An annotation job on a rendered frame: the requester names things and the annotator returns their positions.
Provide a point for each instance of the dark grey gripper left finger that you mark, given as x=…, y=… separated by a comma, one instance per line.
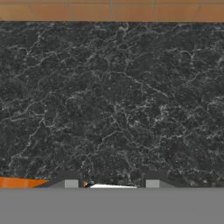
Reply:
x=70, y=176

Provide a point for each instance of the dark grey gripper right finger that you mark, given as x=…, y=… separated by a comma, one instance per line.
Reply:
x=154, y=175

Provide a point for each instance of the white flat object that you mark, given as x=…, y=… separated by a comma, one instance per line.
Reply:
x=113, y=186

